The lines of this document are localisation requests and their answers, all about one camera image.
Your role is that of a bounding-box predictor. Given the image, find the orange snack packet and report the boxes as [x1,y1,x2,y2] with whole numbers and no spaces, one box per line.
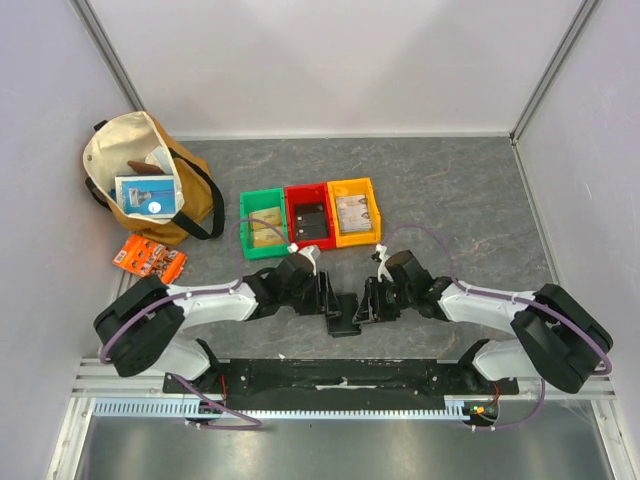
[112,234,187,284]

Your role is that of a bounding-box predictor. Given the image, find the gold card front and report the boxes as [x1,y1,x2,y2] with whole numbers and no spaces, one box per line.
[251,228,286,248]

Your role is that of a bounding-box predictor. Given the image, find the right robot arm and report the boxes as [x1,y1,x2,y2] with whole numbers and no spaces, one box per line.
[353,244,613,394]

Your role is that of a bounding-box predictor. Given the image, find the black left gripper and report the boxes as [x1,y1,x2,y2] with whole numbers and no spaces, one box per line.
[281,269,341,316]

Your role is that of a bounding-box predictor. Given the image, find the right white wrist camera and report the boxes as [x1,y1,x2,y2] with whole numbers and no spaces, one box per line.
[371,243,392,282]

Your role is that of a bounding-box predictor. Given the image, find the white patterned card stack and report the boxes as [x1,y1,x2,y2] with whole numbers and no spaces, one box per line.
[335,195,373,234]

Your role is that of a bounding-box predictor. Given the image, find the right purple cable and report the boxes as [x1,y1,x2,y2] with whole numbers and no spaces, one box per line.
[379,223,614,434]

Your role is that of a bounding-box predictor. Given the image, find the black cards in bin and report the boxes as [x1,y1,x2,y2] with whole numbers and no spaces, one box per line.
[294,203,329,241]

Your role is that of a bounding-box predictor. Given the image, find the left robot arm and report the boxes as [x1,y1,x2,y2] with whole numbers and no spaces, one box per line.
[94,253,357,393]

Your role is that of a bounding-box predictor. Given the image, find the mustard canvas tote bag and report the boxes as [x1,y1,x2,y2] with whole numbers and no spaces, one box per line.
[82,111,225,245]

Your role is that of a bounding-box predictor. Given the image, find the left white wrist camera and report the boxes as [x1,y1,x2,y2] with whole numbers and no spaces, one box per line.
[287,243,321,276]

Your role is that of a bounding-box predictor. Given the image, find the blue white booklet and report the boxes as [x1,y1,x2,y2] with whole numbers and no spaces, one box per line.
[115,175,181,218]

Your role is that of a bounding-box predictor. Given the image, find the green plastic bin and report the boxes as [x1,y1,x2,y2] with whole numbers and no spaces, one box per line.
[240,188,288,260]

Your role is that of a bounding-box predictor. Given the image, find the brown wallet in bag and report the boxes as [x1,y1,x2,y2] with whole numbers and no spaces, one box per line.
[127,161,165,175]

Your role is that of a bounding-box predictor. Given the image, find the red plastic bin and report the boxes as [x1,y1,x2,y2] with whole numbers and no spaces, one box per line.
[284,183,337,251]

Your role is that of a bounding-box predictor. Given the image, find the grey cable duct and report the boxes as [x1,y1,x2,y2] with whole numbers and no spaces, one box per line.
[93,397,474,419]

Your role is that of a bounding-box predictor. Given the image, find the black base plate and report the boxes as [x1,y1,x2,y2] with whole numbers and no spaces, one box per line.
[192,359,519,412]

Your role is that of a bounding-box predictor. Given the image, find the yellow plastic bin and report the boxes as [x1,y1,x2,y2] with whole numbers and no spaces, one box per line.
[327,177,382,248]

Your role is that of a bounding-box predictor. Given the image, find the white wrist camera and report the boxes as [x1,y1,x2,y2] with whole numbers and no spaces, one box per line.
[371,243,392,282]
[287,243,321,276]

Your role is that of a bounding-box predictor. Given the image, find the gold card rear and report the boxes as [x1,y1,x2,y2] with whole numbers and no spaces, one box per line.
[249,206,282,226]

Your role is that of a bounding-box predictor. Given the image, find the gold card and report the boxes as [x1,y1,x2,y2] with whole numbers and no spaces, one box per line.
[251,228,286,248]
[249,206,282,226]

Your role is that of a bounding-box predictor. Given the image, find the silver foil packet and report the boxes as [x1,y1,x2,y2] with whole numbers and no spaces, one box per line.
[145,145,173,175]

